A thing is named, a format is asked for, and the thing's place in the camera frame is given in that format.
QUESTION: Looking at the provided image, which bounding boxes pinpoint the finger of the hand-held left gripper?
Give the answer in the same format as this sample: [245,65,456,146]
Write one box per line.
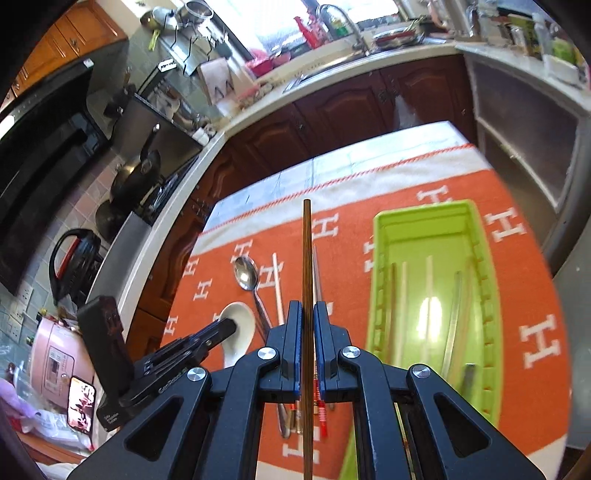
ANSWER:
[134,320,238,385]

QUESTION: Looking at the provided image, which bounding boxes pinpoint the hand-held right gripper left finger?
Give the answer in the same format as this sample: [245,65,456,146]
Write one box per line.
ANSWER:
[67,301,305,480]

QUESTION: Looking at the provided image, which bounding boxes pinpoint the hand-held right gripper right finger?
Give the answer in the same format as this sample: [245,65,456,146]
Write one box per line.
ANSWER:
[315,302,544,480]

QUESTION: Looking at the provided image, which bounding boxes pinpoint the white ceramic spoon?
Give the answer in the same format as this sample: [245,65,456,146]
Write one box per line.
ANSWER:
[217,302,257,365]

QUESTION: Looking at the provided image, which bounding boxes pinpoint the red striped chopstick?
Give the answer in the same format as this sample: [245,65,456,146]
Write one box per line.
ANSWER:
[312,244,331,437]

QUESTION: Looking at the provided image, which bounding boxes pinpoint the dark wood chopstick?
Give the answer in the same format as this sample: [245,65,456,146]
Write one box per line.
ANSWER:
[302,199,314,480]

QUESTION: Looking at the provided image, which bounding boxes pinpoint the green plastic utensil tray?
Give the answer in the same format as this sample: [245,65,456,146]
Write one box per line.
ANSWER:
[339,199,505,480]

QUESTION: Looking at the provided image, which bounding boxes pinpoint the pink rice cooker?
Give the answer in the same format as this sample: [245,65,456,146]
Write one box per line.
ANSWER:
[30,316,95,411]

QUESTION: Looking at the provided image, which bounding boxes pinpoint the smartphone with lit screen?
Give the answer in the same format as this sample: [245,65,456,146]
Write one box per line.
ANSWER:
[67,376,98,435]

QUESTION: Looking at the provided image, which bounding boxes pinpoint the stainless steel splash panel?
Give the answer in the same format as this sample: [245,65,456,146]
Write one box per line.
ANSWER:
[95,212,155,315]

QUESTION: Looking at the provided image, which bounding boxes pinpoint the purple cloth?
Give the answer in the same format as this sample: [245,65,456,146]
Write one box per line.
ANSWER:
[0,364,38,430]

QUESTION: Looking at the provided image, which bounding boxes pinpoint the dark cooking pot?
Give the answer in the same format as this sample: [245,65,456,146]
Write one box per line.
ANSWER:
[95,198,130,241]

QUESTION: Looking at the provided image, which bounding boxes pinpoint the black gas stove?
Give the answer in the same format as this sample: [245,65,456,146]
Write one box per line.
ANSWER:
[134,171,185,227]

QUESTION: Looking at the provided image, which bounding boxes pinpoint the black wok with lid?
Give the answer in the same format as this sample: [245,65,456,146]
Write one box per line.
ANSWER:
[108,122,162,208]

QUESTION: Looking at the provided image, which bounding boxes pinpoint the black range hood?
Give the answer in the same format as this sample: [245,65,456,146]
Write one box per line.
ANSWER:
[0,60,112,296]

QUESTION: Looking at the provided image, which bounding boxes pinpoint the pale blue checked table cover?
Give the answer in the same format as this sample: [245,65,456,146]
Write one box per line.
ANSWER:
[203,121,476,232]

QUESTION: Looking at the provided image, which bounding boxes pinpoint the orange printed tablecloth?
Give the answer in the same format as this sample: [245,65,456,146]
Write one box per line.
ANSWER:
[159,144,571,467]

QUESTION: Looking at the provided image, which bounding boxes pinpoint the dark wood base cabinets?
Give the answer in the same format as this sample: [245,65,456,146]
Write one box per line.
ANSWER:
[124,53,478,352]

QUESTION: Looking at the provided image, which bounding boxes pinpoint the grey refrigerator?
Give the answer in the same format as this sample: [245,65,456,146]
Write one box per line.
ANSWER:
[549,222,591,450]

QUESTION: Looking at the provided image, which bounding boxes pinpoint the hanging white plastic bag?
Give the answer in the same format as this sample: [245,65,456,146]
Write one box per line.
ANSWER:
[392,95,423,127]

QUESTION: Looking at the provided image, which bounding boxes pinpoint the cutting board on rack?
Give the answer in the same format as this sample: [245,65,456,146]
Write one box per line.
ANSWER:
[198,59,257,107]

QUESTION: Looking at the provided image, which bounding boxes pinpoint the red plastic basin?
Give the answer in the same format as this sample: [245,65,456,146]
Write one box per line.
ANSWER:
[245,51,294,77]

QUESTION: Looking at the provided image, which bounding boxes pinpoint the stainless steel sink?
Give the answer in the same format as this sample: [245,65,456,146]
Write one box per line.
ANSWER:
[281,46,384,93]

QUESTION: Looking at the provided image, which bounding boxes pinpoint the frosted glass door cabinet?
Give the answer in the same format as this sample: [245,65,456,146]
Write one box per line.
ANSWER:
[464,46,591,259]

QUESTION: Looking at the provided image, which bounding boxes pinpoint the red spray bottle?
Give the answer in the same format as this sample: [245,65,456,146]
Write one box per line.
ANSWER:
[295,16,324,49]

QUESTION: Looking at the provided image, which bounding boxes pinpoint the stack of dishes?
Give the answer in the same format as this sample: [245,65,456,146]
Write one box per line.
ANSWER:
[372,25,426,51]

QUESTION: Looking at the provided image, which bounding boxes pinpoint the steel kitchen faucet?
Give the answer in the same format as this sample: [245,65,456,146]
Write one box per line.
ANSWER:
[318,4,370,54]

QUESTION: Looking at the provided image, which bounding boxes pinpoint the kitchen window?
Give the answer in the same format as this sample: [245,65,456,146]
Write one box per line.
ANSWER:
[222,0,402,56]

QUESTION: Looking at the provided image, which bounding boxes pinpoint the steel pot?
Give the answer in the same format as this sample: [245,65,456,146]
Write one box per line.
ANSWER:
[178,0,215,28]

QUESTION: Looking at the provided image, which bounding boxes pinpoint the steel electric kettle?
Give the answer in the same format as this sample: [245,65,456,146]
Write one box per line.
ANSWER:
[427,0,467,33]

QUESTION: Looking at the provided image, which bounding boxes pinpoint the glass pitcher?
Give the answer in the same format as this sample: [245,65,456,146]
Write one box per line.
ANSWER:
[466,4,504,44]

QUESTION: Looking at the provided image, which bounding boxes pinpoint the white bowl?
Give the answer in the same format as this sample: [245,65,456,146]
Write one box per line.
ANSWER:
[542,53,585,86]

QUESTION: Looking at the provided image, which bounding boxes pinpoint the white plastic bottle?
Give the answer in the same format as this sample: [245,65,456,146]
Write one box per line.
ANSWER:
[531,11,552,56]

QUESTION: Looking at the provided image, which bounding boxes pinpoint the green packet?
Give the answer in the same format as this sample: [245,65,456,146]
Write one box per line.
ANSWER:
[551,37,575,65]

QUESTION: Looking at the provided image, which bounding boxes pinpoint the black appliance with red handle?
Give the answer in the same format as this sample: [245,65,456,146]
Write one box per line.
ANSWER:
[48,228,105,305]

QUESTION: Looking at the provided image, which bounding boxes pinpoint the wooden wall cabinet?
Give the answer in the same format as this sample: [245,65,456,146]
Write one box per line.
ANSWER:
[9,0,130,97]

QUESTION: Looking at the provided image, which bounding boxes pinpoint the steel pan with green handle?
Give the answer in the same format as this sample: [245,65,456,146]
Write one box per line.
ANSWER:
[139,7,178,33]

